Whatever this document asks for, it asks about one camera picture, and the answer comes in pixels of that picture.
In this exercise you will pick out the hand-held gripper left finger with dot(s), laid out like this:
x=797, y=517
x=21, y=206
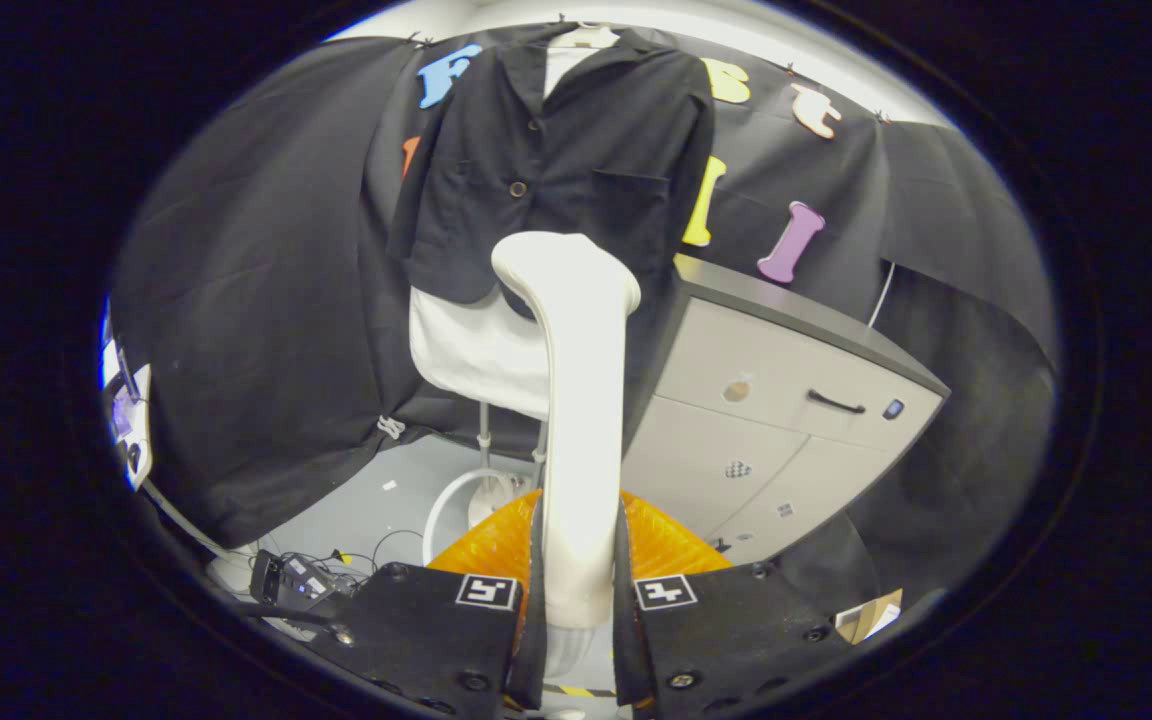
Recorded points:
x=416, y=630

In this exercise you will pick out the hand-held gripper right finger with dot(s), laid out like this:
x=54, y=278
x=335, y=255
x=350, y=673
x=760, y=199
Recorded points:
x=726, y=630

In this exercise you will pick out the white garment steamer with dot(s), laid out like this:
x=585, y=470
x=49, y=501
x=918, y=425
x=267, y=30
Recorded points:
x=581, y=400

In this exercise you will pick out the white undershirt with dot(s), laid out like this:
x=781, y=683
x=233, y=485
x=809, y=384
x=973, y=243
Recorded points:
x=476, y=350

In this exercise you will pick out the black jacket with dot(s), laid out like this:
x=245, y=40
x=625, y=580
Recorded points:
x=556, y=150

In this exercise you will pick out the white clothes hanger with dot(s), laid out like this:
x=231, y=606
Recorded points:
x=586, y=38

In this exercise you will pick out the black power adapter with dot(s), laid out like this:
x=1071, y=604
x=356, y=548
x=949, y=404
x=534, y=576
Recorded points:
x=286, y=580

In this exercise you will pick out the cardboard box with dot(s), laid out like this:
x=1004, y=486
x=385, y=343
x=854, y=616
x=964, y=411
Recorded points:
x=866, y=615

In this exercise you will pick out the white cloth tie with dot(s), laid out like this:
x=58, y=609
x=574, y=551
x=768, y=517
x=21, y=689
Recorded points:
x=391, y=427

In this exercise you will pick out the grey cabinet with dark top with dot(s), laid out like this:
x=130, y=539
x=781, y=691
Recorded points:
x=766, y=350

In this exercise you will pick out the black backdrop cloth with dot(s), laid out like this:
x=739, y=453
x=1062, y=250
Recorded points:
x=256, y=300

